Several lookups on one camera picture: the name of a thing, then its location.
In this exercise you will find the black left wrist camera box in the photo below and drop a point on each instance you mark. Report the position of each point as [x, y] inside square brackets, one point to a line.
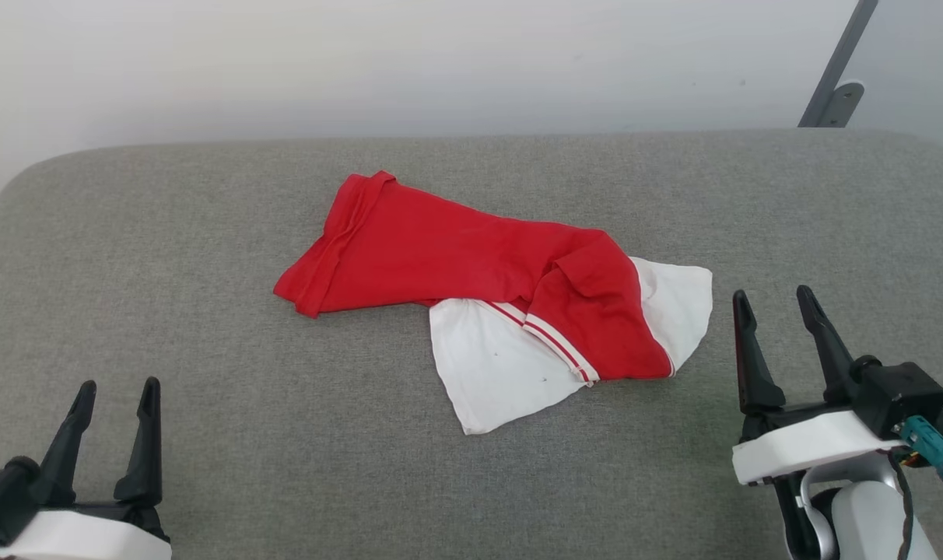
[1, 494]

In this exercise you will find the grey metal pole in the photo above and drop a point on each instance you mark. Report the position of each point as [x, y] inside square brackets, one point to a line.
[841, 47]

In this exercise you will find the red and white basketball jersey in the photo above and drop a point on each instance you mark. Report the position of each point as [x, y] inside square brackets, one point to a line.
[440, 249]

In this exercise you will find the grey fabric sofa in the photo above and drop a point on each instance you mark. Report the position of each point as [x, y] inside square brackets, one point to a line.
[207, 272]

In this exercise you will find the grey metal bracket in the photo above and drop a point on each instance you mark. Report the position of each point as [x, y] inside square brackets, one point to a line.
[843, 105]

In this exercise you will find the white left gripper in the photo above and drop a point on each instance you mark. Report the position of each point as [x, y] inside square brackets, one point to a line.
[90, 540]

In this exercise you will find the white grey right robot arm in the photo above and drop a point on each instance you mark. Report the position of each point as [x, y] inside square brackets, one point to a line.
[868, 521]

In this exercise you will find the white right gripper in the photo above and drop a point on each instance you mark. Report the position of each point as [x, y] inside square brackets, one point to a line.
[806, 447]

